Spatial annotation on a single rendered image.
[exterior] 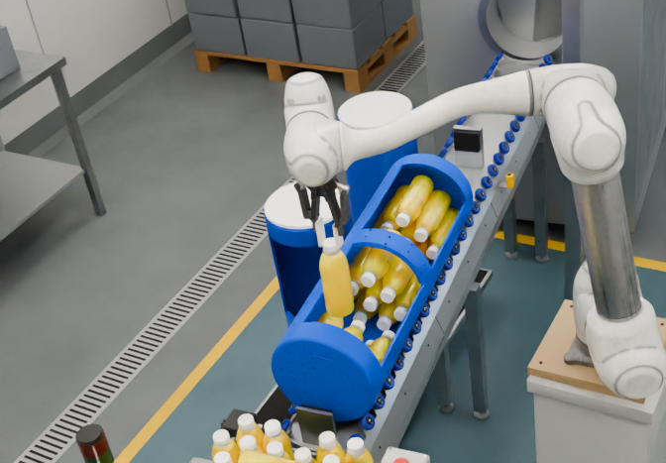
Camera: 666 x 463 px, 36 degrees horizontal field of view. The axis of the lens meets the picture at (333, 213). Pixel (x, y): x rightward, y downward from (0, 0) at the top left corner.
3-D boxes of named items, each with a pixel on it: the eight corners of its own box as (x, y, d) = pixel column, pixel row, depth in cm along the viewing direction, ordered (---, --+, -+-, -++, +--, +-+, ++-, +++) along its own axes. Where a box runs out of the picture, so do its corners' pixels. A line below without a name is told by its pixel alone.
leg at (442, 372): (455, 404, 397) (443, 276, 362) (451, 414, 393) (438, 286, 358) (441, 401, 399) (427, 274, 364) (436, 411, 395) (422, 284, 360)
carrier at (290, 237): (301, 377, 400) (306, 430, 376) (262, 188, 351) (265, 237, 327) (374, 365, 399) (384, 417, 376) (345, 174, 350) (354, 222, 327)
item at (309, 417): (341, 443, 264) (335, 408, 257) (338, 450, 262) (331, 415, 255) (306, 435, 268) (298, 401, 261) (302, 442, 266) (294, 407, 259)
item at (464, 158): (485, 165, 362) (482, 127, 353) (482, 171, 359) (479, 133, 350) (457, 162, 366) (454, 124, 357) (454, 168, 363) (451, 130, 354)
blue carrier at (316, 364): (474, 234, 327) (473, 159, 310) (377, 434, 263) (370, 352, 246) (389, 220, 337) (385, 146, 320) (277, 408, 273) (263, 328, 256)
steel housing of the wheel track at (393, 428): (561, 129, 432) (560, 56, 413) (383, 542, 274) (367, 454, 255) (495, 124, 443) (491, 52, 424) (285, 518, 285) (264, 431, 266)
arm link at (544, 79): (524, 55, 224) (536, 81, 212) (609, 46, 223) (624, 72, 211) (524, 108, 231) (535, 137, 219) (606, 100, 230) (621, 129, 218)
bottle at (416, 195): (431, 196, 317) (411, 232, 304) (410, 187, 319) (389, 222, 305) (436, 178, 313) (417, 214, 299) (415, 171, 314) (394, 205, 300)
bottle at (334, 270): (348, 320, 250) (339, 258, 240) (321, 315, 253) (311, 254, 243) (359, 302, 256) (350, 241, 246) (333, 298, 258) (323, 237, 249)
